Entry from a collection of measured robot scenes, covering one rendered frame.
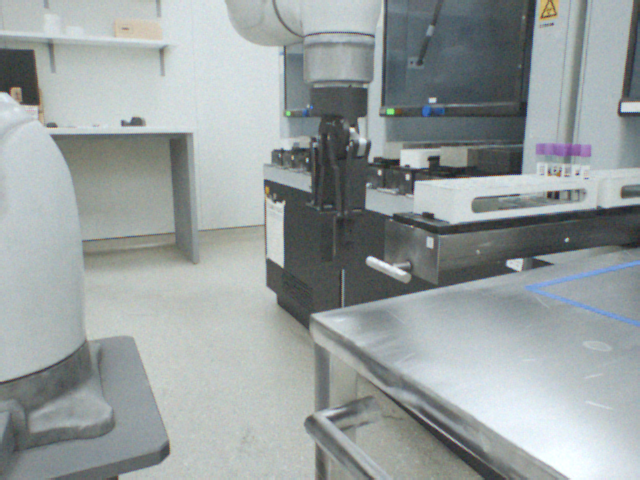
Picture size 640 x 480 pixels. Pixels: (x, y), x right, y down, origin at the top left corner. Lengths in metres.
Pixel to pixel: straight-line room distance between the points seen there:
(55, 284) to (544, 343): 0.38
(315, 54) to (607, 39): 0.72
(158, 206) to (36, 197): 3.76
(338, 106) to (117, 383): 0.40
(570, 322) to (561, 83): 0.94
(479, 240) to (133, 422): 0.51
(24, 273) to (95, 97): 3.69
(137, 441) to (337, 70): 0.45
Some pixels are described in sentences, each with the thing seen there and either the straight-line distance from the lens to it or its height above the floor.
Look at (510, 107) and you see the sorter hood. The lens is 1.37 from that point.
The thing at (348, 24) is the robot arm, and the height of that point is 1.07.
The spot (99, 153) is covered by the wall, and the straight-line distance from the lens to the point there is 4.15.
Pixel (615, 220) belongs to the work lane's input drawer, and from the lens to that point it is 0.99.
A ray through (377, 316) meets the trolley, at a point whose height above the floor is 0.82.
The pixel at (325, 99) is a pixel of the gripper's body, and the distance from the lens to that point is 0.68.
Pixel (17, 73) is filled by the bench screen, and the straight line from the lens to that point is 3.89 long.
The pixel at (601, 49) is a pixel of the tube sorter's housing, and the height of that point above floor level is 1.09.
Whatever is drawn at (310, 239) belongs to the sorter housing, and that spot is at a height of 0.47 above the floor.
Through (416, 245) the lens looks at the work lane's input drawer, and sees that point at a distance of 0.78.
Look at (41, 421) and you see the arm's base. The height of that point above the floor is 0.72.
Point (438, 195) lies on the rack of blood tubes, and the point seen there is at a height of 0.85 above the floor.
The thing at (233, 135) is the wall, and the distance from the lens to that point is 4.31.
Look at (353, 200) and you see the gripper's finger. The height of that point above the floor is 0.86.
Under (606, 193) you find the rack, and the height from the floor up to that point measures 0.84.
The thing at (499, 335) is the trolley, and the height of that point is 0.82.
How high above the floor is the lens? 0.96
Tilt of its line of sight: 13 degrees down
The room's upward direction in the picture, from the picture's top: straight up
